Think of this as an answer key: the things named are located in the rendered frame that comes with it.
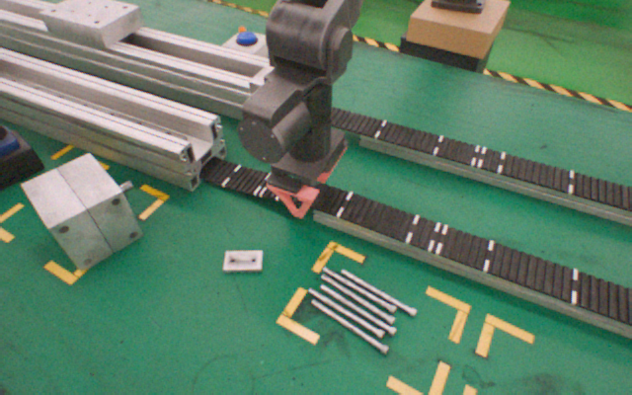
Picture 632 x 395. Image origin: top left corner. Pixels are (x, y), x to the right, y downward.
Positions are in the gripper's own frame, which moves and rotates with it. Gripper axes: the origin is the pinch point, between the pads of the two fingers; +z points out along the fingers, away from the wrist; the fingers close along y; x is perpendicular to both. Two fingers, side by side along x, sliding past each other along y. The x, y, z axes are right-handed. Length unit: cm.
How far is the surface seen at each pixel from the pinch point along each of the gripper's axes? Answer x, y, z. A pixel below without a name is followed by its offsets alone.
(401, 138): 8.6, -17.9, -0.3
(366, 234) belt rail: 9.8, 1.7, 2.2
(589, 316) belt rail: 38.1, 2.0, 2.1
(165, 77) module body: -37.7, -14.2, -1.9
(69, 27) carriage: -59, -14, -8
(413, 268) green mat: 17.3, 3.6, 3.3
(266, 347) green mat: 4.6, 21.3, 3.3
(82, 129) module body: -38.8, 4.8, -2.4
